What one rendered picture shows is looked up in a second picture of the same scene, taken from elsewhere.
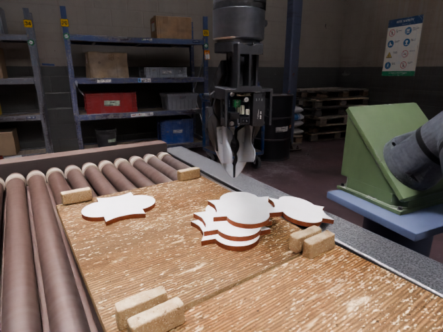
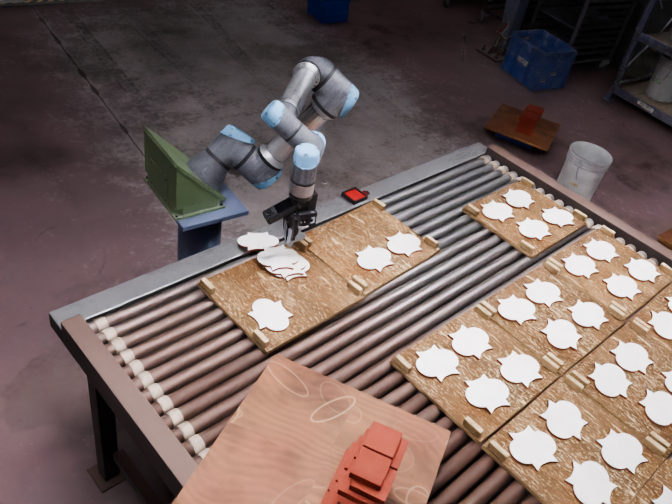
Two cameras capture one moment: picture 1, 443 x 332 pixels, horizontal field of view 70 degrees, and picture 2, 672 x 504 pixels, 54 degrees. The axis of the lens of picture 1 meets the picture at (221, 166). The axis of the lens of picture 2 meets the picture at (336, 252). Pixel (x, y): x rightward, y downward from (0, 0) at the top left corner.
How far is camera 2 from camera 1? 2.17 m
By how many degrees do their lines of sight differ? 92
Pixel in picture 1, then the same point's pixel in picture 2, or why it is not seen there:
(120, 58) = not seen: outside the picture
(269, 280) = (327, 259)
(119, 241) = (308, 307)
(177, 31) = not seen: outside the picture
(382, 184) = (210, 198)
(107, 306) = (352, 300)
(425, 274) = not seen: hidden behind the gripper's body
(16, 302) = (350, 333)
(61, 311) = (351, 318)
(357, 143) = (188, 184)
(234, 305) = (343, 269)
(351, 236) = (278, 231)
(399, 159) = (216, 179)
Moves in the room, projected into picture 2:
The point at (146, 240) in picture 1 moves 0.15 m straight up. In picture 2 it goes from (305, 297) to (312, 262)
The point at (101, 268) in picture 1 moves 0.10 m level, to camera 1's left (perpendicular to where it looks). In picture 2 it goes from (331, 308) to (336, 331)
